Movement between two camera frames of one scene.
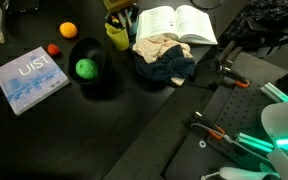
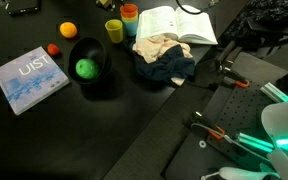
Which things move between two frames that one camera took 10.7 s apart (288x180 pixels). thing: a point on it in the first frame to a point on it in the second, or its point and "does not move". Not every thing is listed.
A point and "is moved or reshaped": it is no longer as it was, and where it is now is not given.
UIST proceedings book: [29, 79] does not move
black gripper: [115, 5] to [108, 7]
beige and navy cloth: [161, 59] does not move
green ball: [86, 68] does not move
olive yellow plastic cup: [119, 37] is moved or reshaped
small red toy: [52, 48] does not move
